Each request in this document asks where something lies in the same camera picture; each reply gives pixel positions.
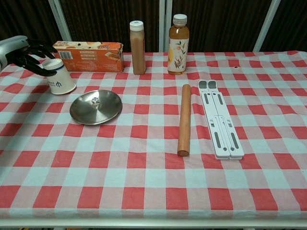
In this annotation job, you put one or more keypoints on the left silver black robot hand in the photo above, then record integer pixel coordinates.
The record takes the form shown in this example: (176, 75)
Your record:
(12, 48)

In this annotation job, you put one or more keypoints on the red white checkered tablecloth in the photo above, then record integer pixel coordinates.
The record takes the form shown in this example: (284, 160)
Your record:
(144, 179)

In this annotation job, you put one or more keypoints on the white die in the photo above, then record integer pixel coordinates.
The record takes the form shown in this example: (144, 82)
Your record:
(95, 101)

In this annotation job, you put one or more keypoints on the white folding laptop stand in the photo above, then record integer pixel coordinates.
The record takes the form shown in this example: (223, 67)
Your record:
(220, 119)

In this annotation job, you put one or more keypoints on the dark brown partition panel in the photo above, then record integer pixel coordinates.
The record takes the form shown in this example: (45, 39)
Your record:
(36, 19)
(227, 24)
(100, 19)
(292, 24)

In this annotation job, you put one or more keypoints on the wooden rolling pin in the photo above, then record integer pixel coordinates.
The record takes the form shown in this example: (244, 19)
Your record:
(184, 119)

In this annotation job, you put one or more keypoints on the orange cardboard carton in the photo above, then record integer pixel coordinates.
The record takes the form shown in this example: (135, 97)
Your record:
(91, 62)

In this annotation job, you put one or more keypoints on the brown bottle white cap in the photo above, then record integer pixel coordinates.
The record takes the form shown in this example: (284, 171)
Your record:
(138, 52)

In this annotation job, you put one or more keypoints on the white paper cup blue band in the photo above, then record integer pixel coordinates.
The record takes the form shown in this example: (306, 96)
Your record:
(62, 82)

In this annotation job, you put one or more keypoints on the orange tea bottle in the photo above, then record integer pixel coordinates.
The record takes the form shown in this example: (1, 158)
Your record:
(178, 48)

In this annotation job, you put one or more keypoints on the round metal plate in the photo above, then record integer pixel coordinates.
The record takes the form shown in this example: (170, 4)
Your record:
(96, 115)

